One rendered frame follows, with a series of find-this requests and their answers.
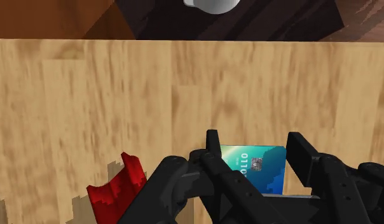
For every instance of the blue green card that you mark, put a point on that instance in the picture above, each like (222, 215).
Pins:
(266, 173)

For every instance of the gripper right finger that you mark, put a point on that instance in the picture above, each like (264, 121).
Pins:
(334, 180)

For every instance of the red cloth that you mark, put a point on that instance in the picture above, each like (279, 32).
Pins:
(117, 192)

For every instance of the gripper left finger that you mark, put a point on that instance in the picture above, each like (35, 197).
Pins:
(192, 183)

